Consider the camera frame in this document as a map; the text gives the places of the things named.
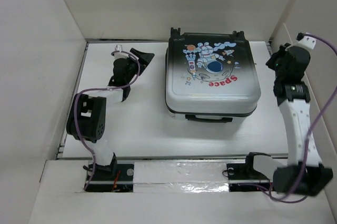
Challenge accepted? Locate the black white space suitcase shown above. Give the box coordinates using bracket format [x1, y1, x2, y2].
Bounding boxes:
[165, 28, 261, 123]

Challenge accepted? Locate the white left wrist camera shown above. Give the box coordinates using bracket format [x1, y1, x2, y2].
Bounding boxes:
[111, 44, 128, 60]

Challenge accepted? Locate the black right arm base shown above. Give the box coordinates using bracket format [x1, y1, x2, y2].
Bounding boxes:
[222, 163, 270, 192]

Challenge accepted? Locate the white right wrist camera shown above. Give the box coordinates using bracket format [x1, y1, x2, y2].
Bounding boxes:
[295, 33, 316, 51]

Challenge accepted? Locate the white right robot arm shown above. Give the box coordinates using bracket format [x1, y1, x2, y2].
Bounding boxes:
[243, 43, 333, 197]

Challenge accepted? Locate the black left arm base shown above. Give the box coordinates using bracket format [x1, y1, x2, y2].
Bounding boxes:
[84, 163, 134, 192]

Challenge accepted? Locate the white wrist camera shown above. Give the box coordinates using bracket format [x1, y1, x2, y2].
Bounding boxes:
[111, 44, 128, 60]
[295, 33, 316, 51]

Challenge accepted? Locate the aluminium mounting rail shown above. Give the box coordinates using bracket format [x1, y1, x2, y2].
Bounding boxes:
[84, 178, 272, 186]

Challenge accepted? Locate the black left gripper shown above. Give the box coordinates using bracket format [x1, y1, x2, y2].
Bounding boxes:
[125, 50, 154, 84]

